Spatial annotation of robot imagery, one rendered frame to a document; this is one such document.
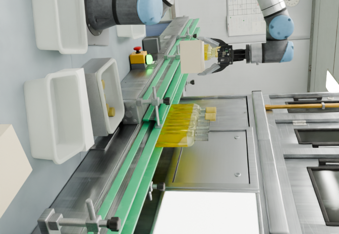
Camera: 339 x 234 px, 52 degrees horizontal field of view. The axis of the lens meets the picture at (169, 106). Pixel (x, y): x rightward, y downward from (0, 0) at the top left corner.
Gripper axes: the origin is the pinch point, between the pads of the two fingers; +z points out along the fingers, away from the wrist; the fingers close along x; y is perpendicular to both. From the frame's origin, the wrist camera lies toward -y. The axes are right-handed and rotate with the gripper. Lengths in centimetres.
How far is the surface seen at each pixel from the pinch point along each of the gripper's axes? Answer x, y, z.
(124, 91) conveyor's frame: 12.5, 2.6, 29.7
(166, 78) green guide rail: 9.3, -15.7, 15.7
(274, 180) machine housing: 45, 14, -27
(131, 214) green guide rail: 44, 46, 16
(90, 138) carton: 23, 40, 29
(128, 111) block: 19.2, 13.0, 25.0
